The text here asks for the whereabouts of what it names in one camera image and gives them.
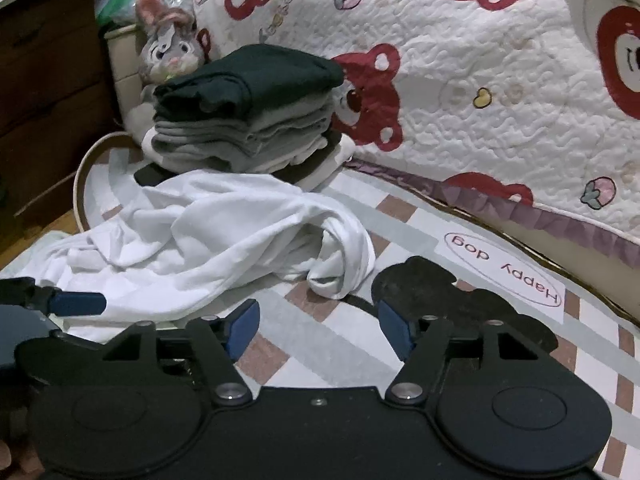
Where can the dark green folded garment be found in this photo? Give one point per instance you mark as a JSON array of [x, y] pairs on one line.
[[250, 80]]

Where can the grey folded garment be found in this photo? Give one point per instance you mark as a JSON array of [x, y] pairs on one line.
[[225, 145]]

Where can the white quilt with red bears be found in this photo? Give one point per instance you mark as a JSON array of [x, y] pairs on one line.
[[450, 60]]

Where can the checked floor mat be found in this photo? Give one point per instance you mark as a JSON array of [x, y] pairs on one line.
[[415, 220]]

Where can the grey plush bunny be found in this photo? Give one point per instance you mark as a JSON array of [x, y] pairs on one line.
[[165, 50]]

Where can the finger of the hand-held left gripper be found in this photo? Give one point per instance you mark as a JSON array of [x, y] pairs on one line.
[[80, 303]]

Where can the white folded garment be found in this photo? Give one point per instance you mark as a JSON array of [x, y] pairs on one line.
[[302, 161]]

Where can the dark wooden dresser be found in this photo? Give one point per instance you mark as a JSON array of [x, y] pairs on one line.
[[45, 85]]

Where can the white long-sleeved shirt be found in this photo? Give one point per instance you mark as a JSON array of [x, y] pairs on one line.
[[200, 240]]

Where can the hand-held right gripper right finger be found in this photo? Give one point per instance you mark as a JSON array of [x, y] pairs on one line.
[[395, 329]]

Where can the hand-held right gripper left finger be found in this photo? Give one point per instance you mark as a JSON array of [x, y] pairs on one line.
[[244, 327]]

